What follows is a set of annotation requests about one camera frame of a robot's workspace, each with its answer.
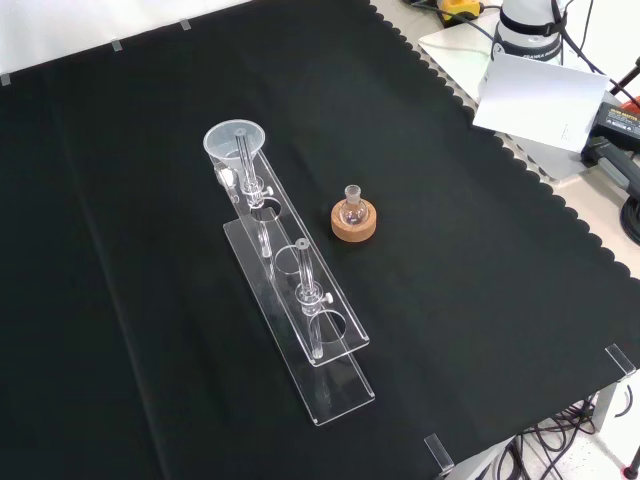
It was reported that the grey black tool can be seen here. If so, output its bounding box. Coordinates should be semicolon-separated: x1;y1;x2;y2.
582;137;640;197

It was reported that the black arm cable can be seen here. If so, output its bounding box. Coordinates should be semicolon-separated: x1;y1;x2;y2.
547;0;614;81

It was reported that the black tripod leg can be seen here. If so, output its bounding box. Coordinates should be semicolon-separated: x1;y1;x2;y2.
607;54;640;102

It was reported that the white paper card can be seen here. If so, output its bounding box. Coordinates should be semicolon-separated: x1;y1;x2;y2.
471;52;612;155

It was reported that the yellow stop button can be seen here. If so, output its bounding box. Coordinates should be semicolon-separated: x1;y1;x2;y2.
437;0;485;27

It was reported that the black cloth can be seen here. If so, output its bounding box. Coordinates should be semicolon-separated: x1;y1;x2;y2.
0;0;640;480

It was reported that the clear acrylic funnel stand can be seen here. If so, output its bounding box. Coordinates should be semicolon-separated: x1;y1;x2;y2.
206;127;377;428

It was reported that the small round-bottom glass flask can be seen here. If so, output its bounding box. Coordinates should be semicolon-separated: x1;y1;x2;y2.
339;183;369;226

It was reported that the black power adapter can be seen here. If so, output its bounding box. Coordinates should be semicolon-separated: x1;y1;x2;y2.
589;99;640;154

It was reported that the clear plastic funnel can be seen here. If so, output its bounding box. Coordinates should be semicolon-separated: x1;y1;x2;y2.
202;118;267;204

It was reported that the coiled black cable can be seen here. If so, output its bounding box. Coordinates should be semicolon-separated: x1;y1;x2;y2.
619;196;640;242

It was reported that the pale board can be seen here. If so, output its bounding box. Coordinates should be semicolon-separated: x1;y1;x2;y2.
417;22;594;182

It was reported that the small glass weighing funnel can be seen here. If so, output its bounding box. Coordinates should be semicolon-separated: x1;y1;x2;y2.
214;163;242;204

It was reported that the cork ring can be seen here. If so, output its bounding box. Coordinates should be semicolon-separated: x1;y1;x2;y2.
330;198;379;244

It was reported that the grey table leg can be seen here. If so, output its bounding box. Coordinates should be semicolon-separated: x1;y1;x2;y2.
592;379;624;436

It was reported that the black cable bundle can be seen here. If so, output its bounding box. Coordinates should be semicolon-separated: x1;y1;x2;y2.
492;394;601;480

